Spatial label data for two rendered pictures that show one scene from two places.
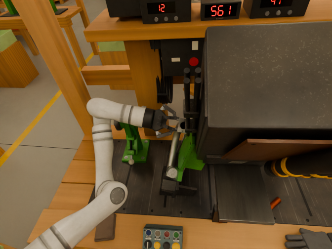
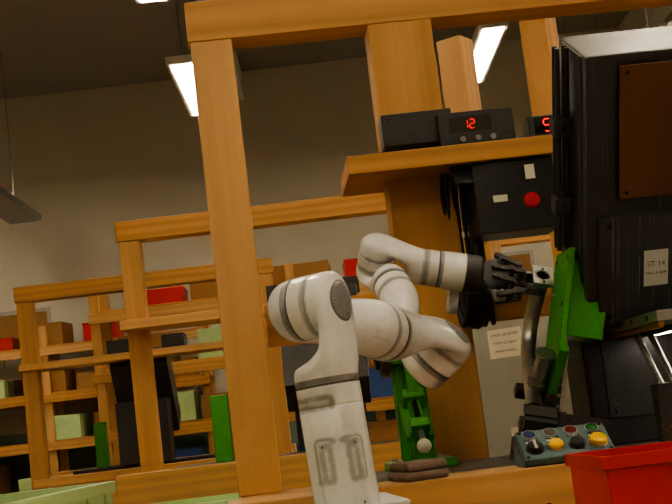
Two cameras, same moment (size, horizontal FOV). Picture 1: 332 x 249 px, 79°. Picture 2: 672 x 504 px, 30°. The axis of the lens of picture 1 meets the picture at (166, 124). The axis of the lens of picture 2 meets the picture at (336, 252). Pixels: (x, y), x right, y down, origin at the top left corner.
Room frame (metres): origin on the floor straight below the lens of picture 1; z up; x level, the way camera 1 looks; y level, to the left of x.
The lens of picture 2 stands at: (-1.72, 0.87, 1.01)
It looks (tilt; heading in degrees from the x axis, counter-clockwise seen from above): 8 degrees up; 347
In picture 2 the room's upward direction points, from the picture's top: 7 degrees counter-clockwise
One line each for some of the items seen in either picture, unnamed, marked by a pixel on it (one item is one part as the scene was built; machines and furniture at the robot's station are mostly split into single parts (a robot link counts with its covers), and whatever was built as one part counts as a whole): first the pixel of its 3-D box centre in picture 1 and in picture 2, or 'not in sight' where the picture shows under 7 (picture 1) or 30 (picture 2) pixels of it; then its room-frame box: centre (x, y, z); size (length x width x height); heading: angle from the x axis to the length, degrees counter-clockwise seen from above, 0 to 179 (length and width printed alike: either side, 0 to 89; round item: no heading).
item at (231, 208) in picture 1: (235, 167); (667, 323); (0.39, -0.24, 1.11); 0.39 x 0.16 x 0.03; 170
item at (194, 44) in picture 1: (185, 50); (511, 199); (0.73, -0.10, 1.42); 0.17 x 0.12 x 0.15; 80
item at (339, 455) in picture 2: not in sight; (337, 445); (0.03, 0.48, 0.98); 0.09 x 0.09 x 0.17; 79
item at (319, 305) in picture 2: not in sight; (319, 333); (0.03, 0.49, 1.14); 0.09 x 0.09 x 0.17; 47
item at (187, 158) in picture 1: (194, 149); (576, 304); (0.46, -0.09, 1.17); 0.13 x 0.12 x 0.20; 80
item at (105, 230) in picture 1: (105, 226); (417, 470); (0.31, 0.29, 0.91); 0.10 x 0.08 x 0.03; 1
